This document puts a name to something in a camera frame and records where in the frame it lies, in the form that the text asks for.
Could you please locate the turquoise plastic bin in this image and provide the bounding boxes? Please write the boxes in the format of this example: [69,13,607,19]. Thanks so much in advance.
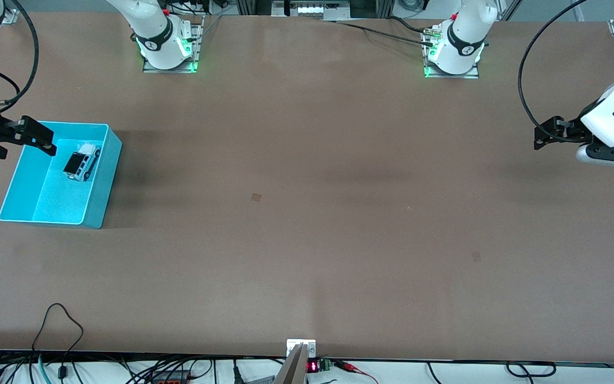
[0,122,123,230]

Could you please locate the white lit device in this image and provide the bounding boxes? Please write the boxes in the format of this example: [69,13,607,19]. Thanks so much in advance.
[297,4,349,15]

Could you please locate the red black clip leads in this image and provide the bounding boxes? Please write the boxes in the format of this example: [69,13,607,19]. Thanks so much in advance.
[333,361,379,384]

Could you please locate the white mounting plate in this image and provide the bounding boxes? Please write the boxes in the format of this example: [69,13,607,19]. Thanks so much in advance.
[286,339,317,358]

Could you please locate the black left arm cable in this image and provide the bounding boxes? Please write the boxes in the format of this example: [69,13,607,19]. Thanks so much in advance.
[518,0,589,142]

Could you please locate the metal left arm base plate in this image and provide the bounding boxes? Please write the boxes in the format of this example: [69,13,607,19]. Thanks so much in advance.
[423,27,481,79]

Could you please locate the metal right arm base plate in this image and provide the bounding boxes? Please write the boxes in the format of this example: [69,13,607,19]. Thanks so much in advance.
[142,15,204,74]

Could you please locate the thick black table cable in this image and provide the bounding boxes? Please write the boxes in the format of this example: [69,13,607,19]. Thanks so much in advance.
[387,16,433,35]

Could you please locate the thin black table cable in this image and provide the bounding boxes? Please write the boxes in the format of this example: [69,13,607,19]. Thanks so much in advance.
[315,19,438,47]

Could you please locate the black looped cable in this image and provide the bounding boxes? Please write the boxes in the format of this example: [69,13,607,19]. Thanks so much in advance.
[31,303,85,379]

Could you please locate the black coiled cable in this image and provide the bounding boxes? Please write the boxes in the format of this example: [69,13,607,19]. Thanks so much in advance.
[506,362,557,378]

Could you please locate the aluminium frame rack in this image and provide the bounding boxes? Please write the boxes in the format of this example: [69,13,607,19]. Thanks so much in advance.
[235,0,395,19]

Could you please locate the grey camera pole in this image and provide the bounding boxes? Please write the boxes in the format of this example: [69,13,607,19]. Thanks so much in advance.
[274,343,308,384]

